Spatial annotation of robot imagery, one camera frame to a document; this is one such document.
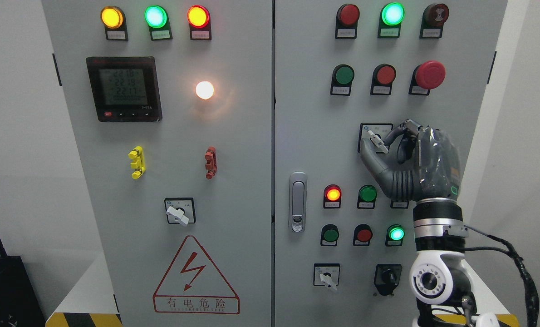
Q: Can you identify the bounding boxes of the red terminal connector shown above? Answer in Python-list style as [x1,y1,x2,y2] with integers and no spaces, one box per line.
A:
[204,146,217,179]

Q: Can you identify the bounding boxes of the yellow terminal connector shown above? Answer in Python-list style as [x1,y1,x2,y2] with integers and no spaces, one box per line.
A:
[128,146,146,180]

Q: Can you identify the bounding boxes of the gray robotic hand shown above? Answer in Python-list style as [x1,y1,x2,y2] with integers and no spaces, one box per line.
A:
[360,119,461,202]

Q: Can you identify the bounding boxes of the lit red indicator middle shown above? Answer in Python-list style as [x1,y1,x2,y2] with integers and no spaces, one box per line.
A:
[323,184,341,209]

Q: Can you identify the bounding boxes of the black box with antenna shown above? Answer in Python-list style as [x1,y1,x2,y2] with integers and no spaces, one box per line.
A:
[0,238,45,327]

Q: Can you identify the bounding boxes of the red push button upper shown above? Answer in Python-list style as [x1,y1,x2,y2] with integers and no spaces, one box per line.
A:
[370,64,397,95]

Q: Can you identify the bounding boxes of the digital power meter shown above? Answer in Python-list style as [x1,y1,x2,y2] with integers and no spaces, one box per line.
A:
[86,56,162,122]

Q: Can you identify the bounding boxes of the green indicator light top left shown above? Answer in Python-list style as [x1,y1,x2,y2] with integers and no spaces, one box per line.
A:
[144,5,172,41]

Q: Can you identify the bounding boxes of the gray electrical cabinet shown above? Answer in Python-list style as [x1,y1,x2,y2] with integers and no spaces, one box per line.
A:
[42,0,508,327]

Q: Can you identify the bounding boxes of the red push button lower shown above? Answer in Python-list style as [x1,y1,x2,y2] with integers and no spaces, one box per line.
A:
[352,224,373,246]

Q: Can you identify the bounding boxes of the left door gray rotary switch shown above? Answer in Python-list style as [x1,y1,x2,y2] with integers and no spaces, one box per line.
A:
[164,197,196,226]

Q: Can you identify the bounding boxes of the green push button upper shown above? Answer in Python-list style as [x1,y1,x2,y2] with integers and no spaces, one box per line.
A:
[330,64,355,96]

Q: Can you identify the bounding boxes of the green indicator middle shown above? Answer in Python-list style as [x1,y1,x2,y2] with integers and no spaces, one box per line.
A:
[357,185,378,209]

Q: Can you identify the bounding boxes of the green push button lower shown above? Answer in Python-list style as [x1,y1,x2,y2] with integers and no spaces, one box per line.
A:
[320,224,340,247]

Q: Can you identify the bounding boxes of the black selector knob switch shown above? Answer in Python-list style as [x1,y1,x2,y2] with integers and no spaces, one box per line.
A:
[373,263,403,296]

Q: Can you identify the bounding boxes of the bright green indicator top right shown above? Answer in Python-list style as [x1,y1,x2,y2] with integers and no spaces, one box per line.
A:
[378,2,405,39]

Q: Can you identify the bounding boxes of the silver door lock handle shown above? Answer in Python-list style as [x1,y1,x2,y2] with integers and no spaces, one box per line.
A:
[289,172,307,233]

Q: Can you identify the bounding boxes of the yellow indicator light top left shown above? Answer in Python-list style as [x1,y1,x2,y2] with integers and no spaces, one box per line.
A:
[100,6,128,41]

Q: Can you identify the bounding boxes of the red electrical hazard warning sign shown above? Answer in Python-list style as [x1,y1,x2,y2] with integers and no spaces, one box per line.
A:
[152,235,240,315]

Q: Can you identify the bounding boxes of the green push button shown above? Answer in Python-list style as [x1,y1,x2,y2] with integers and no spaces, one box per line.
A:
[330,64,355,96]
[320,224,340,247]

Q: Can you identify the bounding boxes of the dark red buzzer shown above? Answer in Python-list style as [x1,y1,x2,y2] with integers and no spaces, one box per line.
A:
[420,3,450,39]

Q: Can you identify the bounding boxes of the red orange indicator light top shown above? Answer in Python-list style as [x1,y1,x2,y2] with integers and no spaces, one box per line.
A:
[187,5,212,40]

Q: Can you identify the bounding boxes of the red emergency stop button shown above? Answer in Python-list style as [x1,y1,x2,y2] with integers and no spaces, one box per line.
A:
[408,60,446,96]

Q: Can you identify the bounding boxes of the red push button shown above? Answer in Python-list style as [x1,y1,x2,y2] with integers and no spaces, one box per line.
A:
[370,64,397,95]
[352,224,373,246]

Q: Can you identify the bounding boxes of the dark red indicator top right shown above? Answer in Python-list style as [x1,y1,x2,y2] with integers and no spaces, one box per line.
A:
[335,4,360,39]

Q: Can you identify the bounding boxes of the lit green indicator lower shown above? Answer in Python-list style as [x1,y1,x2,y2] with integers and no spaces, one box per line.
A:
[385,224,405,247]

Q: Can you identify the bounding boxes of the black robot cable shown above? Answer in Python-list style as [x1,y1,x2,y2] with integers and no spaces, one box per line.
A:
[461,225,539,327]

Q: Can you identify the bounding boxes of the white glowing indicator light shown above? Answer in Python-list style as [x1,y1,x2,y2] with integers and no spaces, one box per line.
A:
[195,80,215,100]

